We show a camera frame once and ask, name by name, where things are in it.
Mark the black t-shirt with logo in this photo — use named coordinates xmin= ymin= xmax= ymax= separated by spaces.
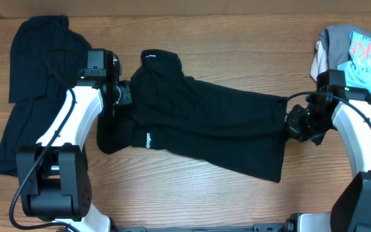
xmin=97 ymin=50 xmax=287 ymax=182

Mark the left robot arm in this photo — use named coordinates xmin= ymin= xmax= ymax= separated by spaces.
xmin=9 ymin=49 xmax=132 ymax=231

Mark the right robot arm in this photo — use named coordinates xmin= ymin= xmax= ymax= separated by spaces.
xmin=284 ymin=70 xmax=371 ymax=232

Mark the beige garment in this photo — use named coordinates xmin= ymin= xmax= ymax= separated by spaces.
xmin=310 ymin=40 xmax=328 ymax=82

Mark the black folded garment pile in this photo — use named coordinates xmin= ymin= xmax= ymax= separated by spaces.
xmin=0 ymin=15 xmax=91 ymax=177

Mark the grey t-shirt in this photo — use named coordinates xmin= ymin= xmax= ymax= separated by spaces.
xmin=319 ymin=24 xmax=371 ymax=70

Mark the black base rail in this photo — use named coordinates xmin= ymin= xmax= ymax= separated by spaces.
xmin=110 ymin=213 xmax=301 ymax=232

